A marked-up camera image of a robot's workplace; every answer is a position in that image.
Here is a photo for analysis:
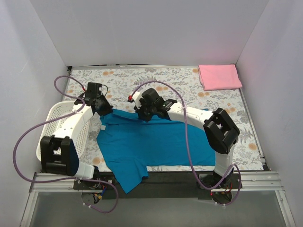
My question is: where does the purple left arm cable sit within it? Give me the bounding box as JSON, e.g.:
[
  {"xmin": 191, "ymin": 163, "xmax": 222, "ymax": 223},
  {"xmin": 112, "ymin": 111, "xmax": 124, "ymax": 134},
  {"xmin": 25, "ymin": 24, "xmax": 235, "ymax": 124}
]
[{"xmin": 13, "ymin": 75, "xmax": 119, "ymax": 214}]

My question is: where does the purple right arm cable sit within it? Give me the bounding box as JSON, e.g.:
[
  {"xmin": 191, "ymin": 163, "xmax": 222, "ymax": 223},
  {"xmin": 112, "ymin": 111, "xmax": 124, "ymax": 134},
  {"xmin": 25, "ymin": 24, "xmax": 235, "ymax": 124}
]
[{"xmin": 127, "ymin": 80, "xmax": 242, "ymax": 206}]

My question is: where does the teal blue t shirt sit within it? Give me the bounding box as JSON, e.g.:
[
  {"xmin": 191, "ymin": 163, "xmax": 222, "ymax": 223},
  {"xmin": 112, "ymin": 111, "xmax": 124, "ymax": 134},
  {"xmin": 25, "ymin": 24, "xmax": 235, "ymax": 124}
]
[{"xmin": 97, "ymin": 109, "xmax": 215, "ymax": 193}]

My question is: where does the aluminium table frame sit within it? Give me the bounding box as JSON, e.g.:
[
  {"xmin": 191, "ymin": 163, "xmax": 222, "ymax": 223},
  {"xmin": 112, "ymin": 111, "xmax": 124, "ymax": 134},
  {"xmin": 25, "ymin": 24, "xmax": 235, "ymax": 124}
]
[{"xmin": 21, "ymin": 66, "xmax": 295, "ymax": 227}]

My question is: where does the black front mounting rail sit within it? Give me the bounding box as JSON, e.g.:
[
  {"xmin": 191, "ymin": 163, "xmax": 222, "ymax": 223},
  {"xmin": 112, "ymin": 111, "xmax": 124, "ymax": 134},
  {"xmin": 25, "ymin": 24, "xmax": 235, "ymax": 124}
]
[{"xmin": 73, "ymin": 171, "xmax": 242, "ymax": 203}]

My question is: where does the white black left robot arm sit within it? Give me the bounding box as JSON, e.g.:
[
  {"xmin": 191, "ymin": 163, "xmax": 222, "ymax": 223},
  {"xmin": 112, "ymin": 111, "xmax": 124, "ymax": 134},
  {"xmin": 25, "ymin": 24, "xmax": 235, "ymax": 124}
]
[{"xmin": 40, "ymin": 82, "xmax": 113, "ymax": 189}]

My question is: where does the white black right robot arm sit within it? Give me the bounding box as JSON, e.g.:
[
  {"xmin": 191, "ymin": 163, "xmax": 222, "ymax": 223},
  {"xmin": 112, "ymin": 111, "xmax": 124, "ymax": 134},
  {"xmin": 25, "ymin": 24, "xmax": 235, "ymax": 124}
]
[{"xmin": 128, "ymin": 88, "xmax": 240, "ymax": 188}]

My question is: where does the folded pink t shirt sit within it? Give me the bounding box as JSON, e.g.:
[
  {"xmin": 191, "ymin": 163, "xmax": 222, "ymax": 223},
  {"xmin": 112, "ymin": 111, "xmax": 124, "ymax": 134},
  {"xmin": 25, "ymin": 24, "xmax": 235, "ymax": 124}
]
[{"xmin": 198, "ymin": 64, "xmax": 242, "ymax": 91}]

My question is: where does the white perforated plastic basket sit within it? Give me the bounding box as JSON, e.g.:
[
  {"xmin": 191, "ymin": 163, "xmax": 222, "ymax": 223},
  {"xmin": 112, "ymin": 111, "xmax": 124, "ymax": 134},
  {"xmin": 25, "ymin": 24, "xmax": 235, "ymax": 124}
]
[{"xmin": 40, "ymin": 101, "xmax": 93, "ymax": 157}]

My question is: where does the floral patterned table mat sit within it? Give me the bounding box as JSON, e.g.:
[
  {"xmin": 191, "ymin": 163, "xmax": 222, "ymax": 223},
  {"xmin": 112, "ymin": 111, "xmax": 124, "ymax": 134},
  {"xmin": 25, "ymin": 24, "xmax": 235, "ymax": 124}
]
[{"xmin": 63, "ymin": 66, "xmax": 264, "ymax": 171}]

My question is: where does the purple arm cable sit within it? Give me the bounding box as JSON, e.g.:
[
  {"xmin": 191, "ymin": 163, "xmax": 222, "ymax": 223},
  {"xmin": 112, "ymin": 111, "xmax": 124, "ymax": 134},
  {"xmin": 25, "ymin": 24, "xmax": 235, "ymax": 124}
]
[
  {"xmin": 127, "ymin": 80, "xmax": 242, "ymax": 206},
  {"xmin": 13, "ymin": 75, "xmax": 119, "ymax": 214}
]

